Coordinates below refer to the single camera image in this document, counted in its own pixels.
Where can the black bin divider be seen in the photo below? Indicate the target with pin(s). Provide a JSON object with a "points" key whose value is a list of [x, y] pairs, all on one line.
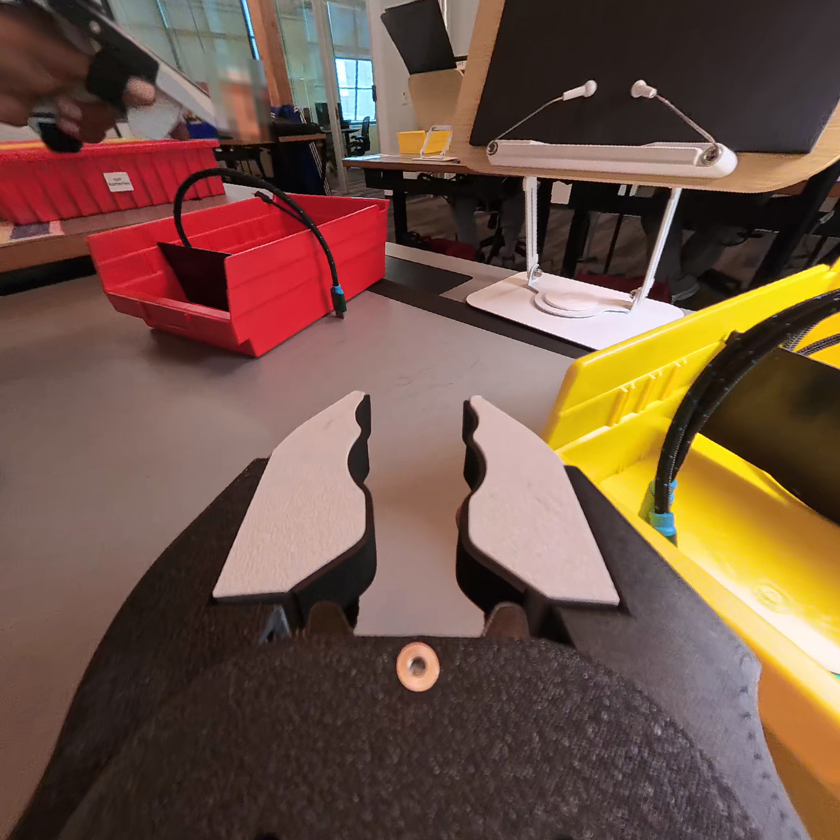
{"points": [[197, 275], [787, 420]]}

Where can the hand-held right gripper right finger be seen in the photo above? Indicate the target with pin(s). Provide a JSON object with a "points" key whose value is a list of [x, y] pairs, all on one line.
{"points": [[538, 518]]}

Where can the red plastic bin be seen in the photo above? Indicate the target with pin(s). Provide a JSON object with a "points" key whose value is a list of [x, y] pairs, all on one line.
{"points": [[289, 282], [65, 184]]}

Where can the wooden office desk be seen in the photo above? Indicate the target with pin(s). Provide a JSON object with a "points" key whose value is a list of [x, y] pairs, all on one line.
{"points": [[394, 164]]}

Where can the person's left hand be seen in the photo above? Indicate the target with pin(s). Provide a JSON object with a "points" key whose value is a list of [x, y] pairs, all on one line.
{"points": [[39, 65]]}

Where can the white board stand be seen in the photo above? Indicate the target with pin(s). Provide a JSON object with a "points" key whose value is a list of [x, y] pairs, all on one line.
{"points": [[577, 315], [438, 141]]}

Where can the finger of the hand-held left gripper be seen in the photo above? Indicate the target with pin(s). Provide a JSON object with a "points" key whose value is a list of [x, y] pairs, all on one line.
{"points": [[177, 108]]}

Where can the wooden support post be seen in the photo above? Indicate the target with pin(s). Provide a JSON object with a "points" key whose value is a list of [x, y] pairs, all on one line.
{"points": [[269, 46]]}

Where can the wooden edged table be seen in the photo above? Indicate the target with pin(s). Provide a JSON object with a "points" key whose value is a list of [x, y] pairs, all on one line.
{"points": [[39, 249]]}

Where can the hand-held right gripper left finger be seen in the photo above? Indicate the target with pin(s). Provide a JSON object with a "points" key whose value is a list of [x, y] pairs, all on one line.
{"points": [[302, 512]]}

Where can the yellow plastic bin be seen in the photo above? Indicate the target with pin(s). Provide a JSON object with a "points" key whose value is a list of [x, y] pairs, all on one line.
{"points": [[408, 141], [754, 558]]}

